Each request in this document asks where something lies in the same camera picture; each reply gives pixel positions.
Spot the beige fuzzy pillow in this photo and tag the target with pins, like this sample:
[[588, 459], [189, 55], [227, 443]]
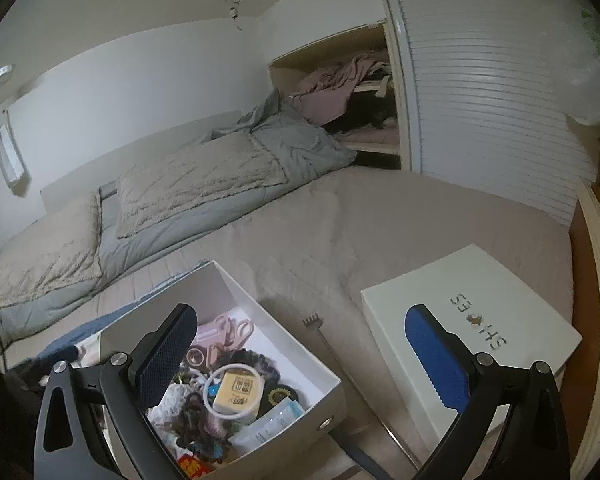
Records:
[[200, 185], [45, 250]]

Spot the black round badge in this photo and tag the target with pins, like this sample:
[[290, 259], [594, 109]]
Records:
[[281, 395]]

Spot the wooden closet niche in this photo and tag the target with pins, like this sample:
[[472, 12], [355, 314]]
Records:
[[330, 40]]

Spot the white hanging wall pouch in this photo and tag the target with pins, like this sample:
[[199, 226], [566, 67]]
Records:
[[11, 155]]

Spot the white shoe box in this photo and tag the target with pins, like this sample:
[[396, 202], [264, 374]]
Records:
[[285, 350]]

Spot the pink scissors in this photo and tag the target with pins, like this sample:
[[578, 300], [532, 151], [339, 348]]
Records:
[[235, 330]]

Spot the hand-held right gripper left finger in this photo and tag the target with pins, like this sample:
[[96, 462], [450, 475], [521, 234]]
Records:
[[167, 355]]

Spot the white lace cloth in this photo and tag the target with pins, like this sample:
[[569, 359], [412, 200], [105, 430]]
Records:
[[170, 405]]

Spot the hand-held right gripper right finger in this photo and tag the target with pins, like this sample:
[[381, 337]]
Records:
[[435, 355]]

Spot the pink white printed blanket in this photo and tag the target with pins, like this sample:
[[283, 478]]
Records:
[[65, 345]]

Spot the white slatted closet door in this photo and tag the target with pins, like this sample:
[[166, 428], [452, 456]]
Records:
[[480, 110]]

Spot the pink tape dispenser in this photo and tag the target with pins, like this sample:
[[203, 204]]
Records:
[[205, 345]]

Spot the white shoe box lid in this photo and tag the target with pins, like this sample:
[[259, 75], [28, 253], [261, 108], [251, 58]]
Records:
[[510, 310]]

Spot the white smoke detector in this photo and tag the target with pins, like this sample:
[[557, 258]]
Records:
[[3, 73]]

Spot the yellow white small box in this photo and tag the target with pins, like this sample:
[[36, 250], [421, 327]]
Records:
[[237, 390]]

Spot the beige bed mattress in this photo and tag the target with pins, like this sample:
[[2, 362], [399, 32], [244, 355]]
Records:
[[380, 220]]

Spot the metal back scratcher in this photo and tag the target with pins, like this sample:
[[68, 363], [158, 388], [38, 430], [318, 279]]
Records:
[[340, 360]]

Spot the dark brown scrunchie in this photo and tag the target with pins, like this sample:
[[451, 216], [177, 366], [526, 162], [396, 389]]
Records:
[[257, 365]]

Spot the pink clothes pile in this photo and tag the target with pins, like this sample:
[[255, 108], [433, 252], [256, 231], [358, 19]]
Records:
[[340, 85]]

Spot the dark clothes pile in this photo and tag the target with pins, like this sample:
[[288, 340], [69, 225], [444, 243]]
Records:
[[365, 119]]

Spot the blue white mask packet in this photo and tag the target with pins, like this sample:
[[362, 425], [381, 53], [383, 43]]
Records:
[[272, 427]]

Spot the red snack packet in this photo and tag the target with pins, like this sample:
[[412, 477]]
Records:
[[195, 466]]

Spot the grey duvet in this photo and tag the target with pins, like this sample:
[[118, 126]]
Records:
[[300, 145]]

